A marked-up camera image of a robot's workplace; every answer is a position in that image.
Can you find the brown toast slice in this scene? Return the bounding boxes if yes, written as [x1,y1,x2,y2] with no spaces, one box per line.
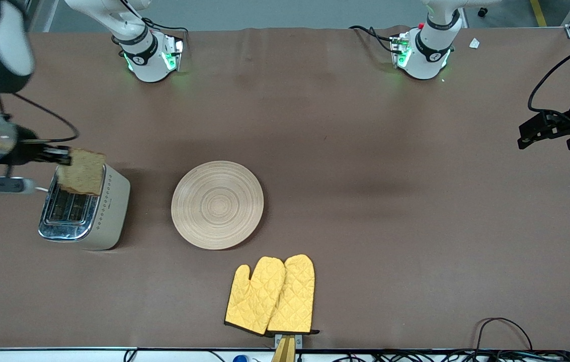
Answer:
[57,148,107,196]

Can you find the round wooden plate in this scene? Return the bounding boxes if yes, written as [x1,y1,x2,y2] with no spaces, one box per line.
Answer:
[171,160,265,250]

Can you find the beige chrome two-slot toaster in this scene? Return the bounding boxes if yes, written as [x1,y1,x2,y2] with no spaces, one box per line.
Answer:
[38,161,131,250]

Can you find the green-lit base connector box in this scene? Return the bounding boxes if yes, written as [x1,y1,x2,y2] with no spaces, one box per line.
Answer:
[389,33,412,69]
[160,33,185,72]

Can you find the brown table cover sheet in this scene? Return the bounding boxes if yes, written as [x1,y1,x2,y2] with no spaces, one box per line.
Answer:
[0,26,570,351]

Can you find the yellow quilted oven mitt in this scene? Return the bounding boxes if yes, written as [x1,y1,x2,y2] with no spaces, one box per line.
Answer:
[267,254,319,335]
[224,256,286,336]

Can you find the wooden stick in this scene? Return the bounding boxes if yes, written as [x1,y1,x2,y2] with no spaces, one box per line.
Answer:
[271,336,296,362]

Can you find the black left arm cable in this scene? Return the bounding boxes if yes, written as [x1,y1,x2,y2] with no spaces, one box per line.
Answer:
[526,34,570,114]

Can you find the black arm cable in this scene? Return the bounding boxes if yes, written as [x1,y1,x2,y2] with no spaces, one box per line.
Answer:
[526,34,570,114]
[0,92,80,144]

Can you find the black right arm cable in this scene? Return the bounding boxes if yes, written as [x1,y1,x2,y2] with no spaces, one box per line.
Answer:
[0,92,80,144]

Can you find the black base cable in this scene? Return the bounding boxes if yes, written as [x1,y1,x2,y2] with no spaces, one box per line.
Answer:
[349,25,397,53]
[119,0,190,36]

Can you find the black cable loop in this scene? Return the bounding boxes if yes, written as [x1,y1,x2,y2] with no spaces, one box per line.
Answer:
[475,317,534,352]

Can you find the black cable bundle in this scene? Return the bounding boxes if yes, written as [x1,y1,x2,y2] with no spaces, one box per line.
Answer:
[335,349,570,362]

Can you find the small metal bracket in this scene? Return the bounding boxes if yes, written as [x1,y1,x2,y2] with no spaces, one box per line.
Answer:
[275,333,303,348]

